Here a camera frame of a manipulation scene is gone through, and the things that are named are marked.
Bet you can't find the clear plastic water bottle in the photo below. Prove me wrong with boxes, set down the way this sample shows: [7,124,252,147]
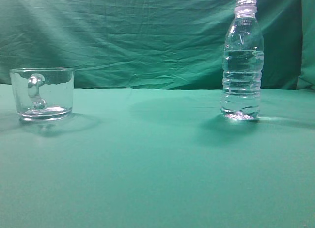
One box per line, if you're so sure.
[221,0,264,120]

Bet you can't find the green table cloth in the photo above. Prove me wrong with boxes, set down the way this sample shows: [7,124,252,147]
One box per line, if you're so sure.
[0,85,315,228]

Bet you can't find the green backdrop cloth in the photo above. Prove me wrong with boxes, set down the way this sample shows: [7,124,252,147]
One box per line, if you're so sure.
[0,0,315,90]

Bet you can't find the clear glass mug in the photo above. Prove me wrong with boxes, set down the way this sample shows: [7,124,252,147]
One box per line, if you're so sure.
[10,67,74,121]

